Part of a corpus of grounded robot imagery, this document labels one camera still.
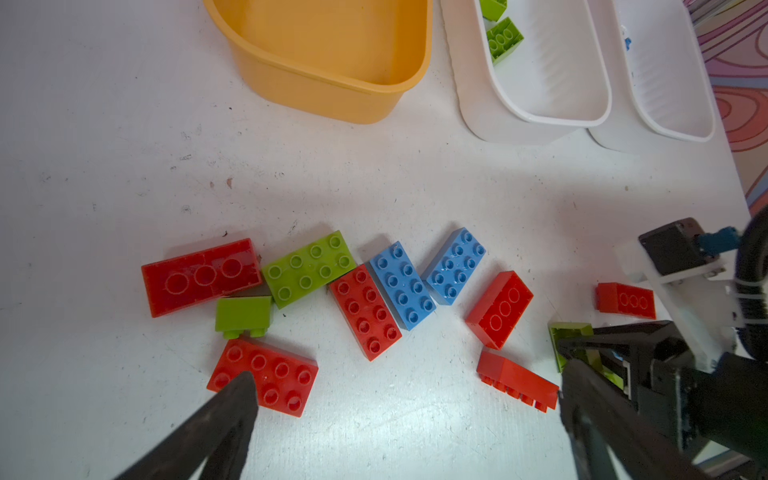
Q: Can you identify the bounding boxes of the blue lego brick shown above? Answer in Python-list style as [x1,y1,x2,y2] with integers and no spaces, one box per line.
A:
[369,241,436,331]
[421,228,486,306]

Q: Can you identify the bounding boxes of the yellow plastic bin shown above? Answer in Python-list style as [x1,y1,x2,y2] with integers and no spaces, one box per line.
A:
[204,0,433,124]

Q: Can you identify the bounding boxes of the red lego brick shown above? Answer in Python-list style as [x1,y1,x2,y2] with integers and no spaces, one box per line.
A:
[141,239,263,318]
[207,339,319,418]
[465,271,534,350]
[330,265,402,361]
[595,282,657,320]
[477,350,559,413]

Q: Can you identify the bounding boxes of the white plastic bin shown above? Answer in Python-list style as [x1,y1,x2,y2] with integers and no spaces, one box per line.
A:
[441,1,612,145]
[588,0,716,154]

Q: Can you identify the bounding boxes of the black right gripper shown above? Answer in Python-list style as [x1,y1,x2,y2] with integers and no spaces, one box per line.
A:
[554,215,767,465]

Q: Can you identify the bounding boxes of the right white plastic bin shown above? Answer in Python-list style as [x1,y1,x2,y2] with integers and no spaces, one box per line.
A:
[588,0,716,154]

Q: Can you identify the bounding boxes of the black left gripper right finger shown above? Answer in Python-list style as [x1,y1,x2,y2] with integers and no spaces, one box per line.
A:
[560,360,707,479]

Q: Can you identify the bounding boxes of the middle white plastic bin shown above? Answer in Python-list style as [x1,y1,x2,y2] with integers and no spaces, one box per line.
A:
[441,1,612,145]

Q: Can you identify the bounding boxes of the small green lego brick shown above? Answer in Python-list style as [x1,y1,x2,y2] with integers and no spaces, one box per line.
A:
[215,296,272,340]

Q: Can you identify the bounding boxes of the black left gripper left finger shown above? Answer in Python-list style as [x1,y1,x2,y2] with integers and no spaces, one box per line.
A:
[118,372,258,479]

